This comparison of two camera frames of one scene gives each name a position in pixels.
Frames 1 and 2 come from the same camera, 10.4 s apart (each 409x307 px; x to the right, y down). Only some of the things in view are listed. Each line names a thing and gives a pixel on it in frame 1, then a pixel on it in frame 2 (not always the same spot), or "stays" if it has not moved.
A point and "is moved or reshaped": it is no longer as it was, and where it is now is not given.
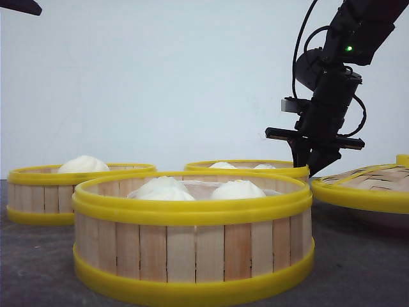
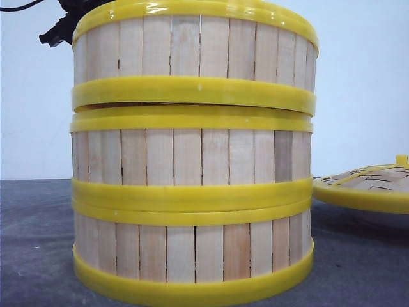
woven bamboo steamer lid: (383, 187) stays
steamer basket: (261, 165) is moved or reshaped
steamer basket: (42, 195) → (237, 57)
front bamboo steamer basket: (192, 233) stays
